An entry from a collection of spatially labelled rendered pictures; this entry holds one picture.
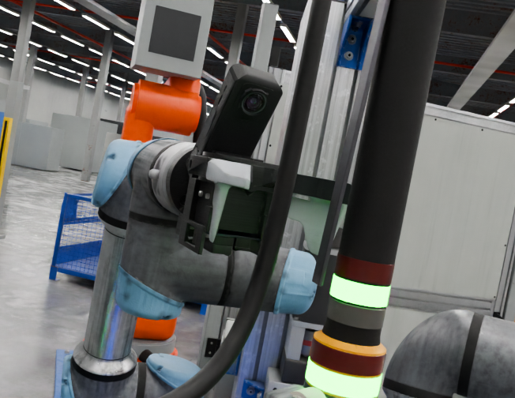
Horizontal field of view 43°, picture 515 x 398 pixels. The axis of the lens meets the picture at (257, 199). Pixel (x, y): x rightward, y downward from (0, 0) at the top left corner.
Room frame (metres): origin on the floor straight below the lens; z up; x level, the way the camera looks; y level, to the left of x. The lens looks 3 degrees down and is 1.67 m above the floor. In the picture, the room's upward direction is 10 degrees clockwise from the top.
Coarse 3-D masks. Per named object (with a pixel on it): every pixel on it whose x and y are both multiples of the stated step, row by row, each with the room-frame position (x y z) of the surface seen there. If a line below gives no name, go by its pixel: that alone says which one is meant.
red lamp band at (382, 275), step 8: (344, 256) 0.37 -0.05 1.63; (336, 264) 0.38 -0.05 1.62; (344, 264) 0.37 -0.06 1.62; (352, 264) 0.37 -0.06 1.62; (360, 264) 0.36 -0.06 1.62; (368, 264) 0.36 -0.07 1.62; (376, 264) 0.36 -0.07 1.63; (336, 272) 0.37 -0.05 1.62; (344, 272) 0.37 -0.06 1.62; (352, 272) 0.37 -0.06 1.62; (360, 272) 0.36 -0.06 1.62; (368, 272) 0.36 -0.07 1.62; (376, 272) 0.36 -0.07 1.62; (384, 272) 0.37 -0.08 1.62; (392, 272) 0.37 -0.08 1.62; (360, 280) 0.36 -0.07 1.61; (368, 280) 0.36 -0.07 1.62; (376, 280) 0.36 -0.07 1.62; (384, 280) 0.37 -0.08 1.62
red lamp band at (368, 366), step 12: (312, 348) 0.38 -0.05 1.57; (324, 348) 0.37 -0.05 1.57; (324, 360) 0.36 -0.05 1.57; (336, 360) 0.36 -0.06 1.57; (348, 360) 0.36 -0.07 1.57; (360, 360) 0.36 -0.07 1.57; (372, 360) 0.36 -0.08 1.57; (384, 360) 0.37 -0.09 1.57; (348, 372) 0.36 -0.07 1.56; (360, 372) 0.36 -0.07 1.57; (372, 372) 0.36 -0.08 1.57
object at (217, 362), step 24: (312, 0) 0.31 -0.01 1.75; (312, 24) 0.31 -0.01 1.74; (312, 48) 0.31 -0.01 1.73; (312, 72) 0.31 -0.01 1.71; (312, 96) 0.31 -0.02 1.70; (288, 120) 0.31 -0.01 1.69; (288, 144) 0.31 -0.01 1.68; (288, 168) 0.30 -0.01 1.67; (288, 192) 0.31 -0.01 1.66; (264, 240) 0.30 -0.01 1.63; (264, 264) 0.30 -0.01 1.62; (264, 288) 0.30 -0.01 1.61; (240, 312) 0.30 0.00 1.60; (240, 336) 0.29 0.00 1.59; (216, 360) 0.29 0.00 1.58; (192, 384) 0.28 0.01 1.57
